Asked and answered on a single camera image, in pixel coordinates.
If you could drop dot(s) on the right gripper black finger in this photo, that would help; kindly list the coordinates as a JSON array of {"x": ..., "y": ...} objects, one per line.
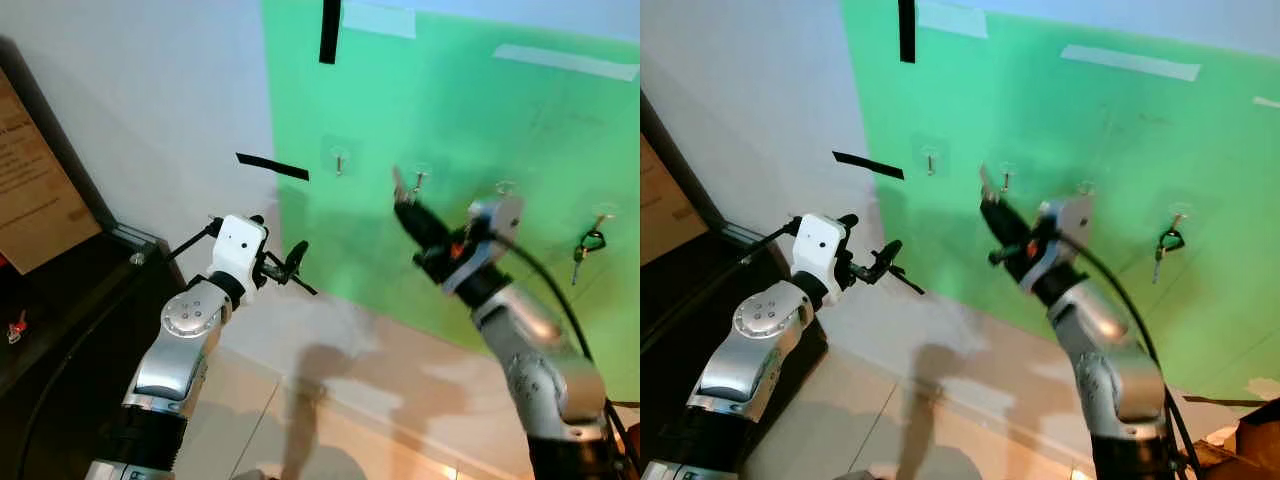
[
  {"x": 428, "y": 222},
  {"x": 996, "y": 222},
  {"x": 1012, "y": 218},
  {"x": 413, "y": 228}
]

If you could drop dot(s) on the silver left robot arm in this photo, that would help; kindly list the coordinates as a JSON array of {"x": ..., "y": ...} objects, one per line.
[
  {"x": 170, "y": 370},
  {"x": 745, "y": 365}
]

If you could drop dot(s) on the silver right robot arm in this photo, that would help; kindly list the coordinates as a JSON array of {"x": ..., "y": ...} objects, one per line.
[
  {"x": 1115, "y": 360},
  {"x": 540, "y": 360}
]

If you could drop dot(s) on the black tape strip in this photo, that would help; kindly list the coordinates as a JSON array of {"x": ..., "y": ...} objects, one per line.
[
  {"x": 868, "y": 165},
  {"x": 330, "y": 30},
  {"x": 907, "y": 30},
  {"x": 272, "y": 166}
]

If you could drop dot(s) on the black carabiner key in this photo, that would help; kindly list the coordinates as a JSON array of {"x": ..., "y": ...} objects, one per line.
[
  {"x": 1170, "y": 240},
  {"x": 592, "y": 240}
]

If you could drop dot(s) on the brown cardboard sign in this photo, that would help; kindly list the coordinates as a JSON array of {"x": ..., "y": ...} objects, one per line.
[
  {"x": 40, "y": 190},
  {"x": 665, "y": 210}
]

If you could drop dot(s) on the black cabinet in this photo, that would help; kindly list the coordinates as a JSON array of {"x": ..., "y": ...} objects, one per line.
[
  {"x": 690, "y": 330},
  {"x": 70, "y": 350}
]

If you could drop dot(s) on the long white tape strip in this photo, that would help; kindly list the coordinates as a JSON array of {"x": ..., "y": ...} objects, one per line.
[
  {"x": 1130, "y": 62},
  {"x": 565, "y": 62}
]

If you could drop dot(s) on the small red object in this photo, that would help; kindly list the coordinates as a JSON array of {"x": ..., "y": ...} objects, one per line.
[{"x": 16, "y": 327}]

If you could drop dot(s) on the brown wooden furniture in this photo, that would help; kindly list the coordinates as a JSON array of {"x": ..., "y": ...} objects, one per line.
[{"x": 1260, "y": 450}]

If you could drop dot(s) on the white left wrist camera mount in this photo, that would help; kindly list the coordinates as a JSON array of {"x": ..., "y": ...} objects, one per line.
[
  {"x": 238, "y": 245},
  {"x": 818, "y": 248}
]

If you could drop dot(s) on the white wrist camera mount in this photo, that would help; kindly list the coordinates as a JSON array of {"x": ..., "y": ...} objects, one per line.
[
  {"x": 1068, "y": 220},
  {"x": 497, "y": 220},
  {"x": 238, "y": 245},
  {"x": 818, "y": 248}
]

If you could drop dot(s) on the clear adhesive wall hook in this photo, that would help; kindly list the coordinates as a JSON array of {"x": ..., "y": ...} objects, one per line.
[
  {"x": 603, "y": 214},
  {"x": 506, "y": 187},
  {"x": 1007, "y": 177},
  {"x": 340, "y": 160},
  {"x": 421, "y": 180},
  {"x": 1180, "y": 213},
  {"x": 1087, "y": 186},
  {"x": 931, "y": 160}
]

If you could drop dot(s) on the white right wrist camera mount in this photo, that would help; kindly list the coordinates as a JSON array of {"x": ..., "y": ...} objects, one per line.
[
  {"x": 497, "y": 220},
  {"x": 1068, "y": 220}
]

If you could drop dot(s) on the green wall sheet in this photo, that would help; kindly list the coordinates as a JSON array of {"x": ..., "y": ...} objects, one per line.
[
  {"x": 520, "y": 130},
  {"x": 1100, "y": 130}
]

